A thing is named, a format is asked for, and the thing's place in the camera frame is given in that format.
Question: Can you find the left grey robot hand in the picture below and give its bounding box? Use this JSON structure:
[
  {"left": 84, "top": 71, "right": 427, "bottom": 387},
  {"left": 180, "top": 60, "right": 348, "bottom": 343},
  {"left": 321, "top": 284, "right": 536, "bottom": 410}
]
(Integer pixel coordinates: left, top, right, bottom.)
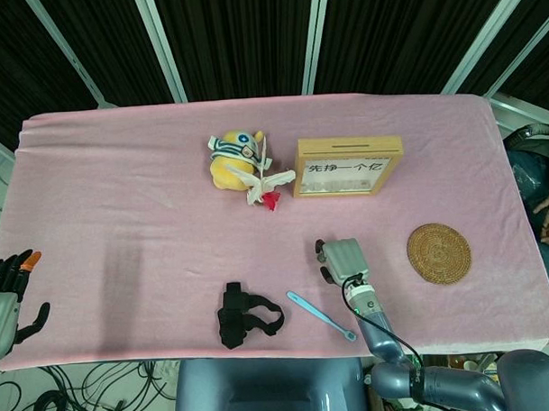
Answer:
[{"left": 0, "top": 248, "right": 53, "bottom": 362}]

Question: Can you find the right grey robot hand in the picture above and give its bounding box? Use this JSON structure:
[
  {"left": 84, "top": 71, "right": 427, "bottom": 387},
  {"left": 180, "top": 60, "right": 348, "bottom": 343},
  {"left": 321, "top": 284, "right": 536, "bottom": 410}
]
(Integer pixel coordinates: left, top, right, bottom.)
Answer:
[{"left": 315, "top": 236, "right": 371, "bottom": 288}]

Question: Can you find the light blue toothbrush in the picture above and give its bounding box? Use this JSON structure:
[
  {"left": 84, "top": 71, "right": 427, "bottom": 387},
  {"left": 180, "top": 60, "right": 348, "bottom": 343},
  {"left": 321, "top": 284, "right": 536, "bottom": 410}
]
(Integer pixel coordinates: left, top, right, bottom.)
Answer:
[{"left": 286, "top": 288, "right": 358, "bottom": 346}]

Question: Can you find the round woven coaster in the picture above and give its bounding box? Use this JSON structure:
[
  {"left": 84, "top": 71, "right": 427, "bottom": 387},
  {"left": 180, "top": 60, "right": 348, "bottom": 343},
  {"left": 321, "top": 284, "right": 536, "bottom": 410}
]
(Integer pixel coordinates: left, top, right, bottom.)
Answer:
[{"left": 405, "top": 221, "right": 474, "bottom": 284}]

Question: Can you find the white feather shuttlecock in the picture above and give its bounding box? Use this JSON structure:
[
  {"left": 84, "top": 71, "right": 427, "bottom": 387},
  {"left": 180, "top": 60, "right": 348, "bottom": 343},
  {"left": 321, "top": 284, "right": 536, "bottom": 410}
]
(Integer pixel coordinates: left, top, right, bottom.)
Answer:
[{"left": 226, "top": 134, "right": 299, "bottom": 215}]

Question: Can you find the yellow plush toy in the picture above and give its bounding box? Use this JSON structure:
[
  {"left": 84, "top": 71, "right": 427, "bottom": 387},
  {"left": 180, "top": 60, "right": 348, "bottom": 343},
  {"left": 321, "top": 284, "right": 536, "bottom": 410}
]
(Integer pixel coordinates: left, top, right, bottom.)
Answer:
[{"left": 207, "top": 128, "right": 267, "bottom": 192}]

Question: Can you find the blue-grey robot torso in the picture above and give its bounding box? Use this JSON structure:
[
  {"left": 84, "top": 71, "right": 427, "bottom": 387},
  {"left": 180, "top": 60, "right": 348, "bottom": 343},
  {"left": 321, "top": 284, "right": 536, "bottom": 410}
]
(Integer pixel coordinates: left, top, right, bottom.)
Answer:
[{"left": 172, "top": 352, "right": 371, "bottom": 411}]

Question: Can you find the pink tablecloth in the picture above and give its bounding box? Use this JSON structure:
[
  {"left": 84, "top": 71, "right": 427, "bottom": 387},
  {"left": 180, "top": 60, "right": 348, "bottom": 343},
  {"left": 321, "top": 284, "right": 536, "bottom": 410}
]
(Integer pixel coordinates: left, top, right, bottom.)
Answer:
[{"left": 0, "top": 87, "right": 549, "bottom": 374}]

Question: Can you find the floor clutter pile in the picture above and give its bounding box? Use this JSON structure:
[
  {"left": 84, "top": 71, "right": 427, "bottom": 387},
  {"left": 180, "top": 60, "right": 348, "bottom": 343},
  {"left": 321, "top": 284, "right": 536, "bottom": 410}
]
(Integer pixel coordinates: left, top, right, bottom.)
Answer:
[{"left": 444, "top": 352, "right": 505, "bottom": 377}]

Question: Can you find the seated person in jeans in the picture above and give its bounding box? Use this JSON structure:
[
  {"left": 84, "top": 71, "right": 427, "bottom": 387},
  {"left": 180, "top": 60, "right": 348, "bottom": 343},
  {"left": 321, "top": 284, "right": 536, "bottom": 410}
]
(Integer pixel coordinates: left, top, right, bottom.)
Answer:
[{"left": 501, "top": 123, "right": 549, "bottom": 297}]

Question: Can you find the black curtain backdrop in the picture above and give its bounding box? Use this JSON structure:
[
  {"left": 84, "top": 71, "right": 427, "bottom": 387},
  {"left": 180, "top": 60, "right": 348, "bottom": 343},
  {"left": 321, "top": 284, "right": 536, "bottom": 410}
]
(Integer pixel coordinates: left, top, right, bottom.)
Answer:
[{"left": 0, "top": 0, "right": 549, "bottom": 140}]

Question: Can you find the row of grey stones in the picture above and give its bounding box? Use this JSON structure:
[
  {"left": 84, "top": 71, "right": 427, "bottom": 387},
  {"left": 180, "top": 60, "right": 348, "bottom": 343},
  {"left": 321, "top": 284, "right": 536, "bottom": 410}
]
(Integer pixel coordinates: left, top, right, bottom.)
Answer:
[{"left": 303, "top": 178, "right": 375, "bottom": 193}]

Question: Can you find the wooden money box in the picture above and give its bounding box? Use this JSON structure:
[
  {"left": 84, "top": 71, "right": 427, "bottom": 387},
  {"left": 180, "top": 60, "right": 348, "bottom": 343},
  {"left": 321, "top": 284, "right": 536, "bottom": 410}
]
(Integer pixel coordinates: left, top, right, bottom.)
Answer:
[{"left": 291, "top": 134, "right": 406, "bottom": 200}]

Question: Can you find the black floor cable bundle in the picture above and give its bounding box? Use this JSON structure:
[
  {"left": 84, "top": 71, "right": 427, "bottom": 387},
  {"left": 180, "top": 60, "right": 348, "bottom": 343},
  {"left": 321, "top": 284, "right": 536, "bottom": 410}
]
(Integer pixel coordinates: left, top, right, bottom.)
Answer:
[{"left": 0, "top": 360, "right": 177, "bottom": 411}]

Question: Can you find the black strap mount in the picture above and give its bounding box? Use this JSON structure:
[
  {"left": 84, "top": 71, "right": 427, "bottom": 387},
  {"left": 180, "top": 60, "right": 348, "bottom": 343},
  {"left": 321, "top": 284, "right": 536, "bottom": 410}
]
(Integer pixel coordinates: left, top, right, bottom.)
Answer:
[{"left": 215, "top": 280, "right": 288, "bottom": 351}]

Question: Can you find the aluminium partition post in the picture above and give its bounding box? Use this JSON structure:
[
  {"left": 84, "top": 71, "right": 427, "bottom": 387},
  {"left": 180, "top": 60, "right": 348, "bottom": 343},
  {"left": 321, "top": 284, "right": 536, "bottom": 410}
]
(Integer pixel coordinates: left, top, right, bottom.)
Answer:
[
  {"left": 297, "top": 0, "right": 335, "bottom": 97},
  {"left": 482, "top": 5, "right": 549, "bottom": 99},
  {"left": 437, "top": 0, "right": 538, "bottom": 96},
  {"left": 131, "top": 0, "right": 188, "bottom": 105},
  {"left": 23, "top": 0, "right": 119, "bottom": 113}
]

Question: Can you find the aluminium frame rail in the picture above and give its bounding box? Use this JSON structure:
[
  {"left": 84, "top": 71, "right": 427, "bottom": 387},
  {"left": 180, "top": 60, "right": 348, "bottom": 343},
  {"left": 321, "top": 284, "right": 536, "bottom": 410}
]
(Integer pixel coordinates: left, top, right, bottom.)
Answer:
[{"left": 489, "top": 89, "right": 549, "bottom": 139}]

